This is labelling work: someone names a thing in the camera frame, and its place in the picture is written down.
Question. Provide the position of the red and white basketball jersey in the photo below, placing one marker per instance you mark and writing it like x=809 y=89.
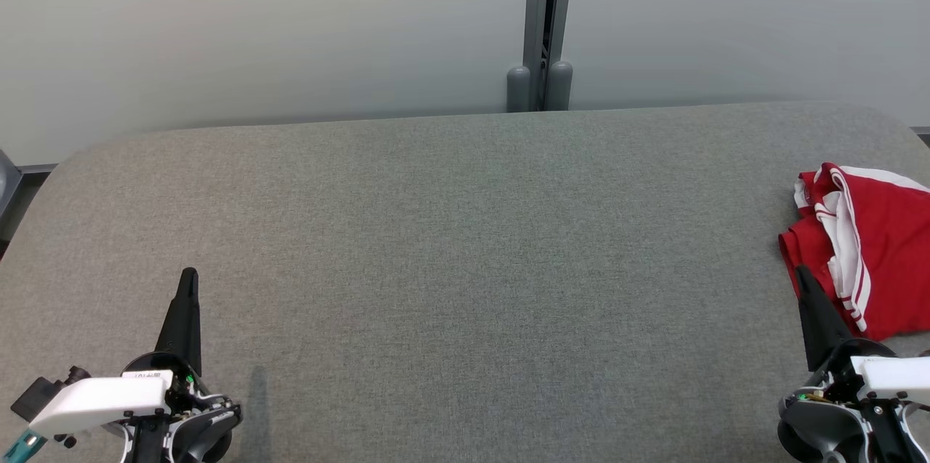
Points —
x=894 y=245

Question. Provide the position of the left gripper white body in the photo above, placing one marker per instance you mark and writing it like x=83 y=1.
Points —
x=102 y=401

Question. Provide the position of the grey metal partition post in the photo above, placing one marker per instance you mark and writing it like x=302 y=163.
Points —
x=536 y=12

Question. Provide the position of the grey rounded background object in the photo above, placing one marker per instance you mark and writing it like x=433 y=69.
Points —
x=6 y=179

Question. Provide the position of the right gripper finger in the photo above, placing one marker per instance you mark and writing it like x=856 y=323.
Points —
x=819 y=325

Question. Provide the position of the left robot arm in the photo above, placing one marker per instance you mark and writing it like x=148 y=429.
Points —
x=203 y=427

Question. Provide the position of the tall grey cylindrical post cap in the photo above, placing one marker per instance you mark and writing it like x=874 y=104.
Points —
x=559 y=85

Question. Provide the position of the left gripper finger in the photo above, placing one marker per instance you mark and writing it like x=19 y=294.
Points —
x=185 y=325

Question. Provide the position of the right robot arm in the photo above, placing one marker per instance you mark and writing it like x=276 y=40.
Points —
x=835 y=427

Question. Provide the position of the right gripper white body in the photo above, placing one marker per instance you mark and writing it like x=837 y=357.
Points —
x=897 y=379

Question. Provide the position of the red shorts with white stripes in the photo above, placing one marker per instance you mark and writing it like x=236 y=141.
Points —
x=799 y=248

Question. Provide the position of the short grey cylindrical post cap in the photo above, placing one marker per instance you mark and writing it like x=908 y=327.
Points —
x=518 y=89

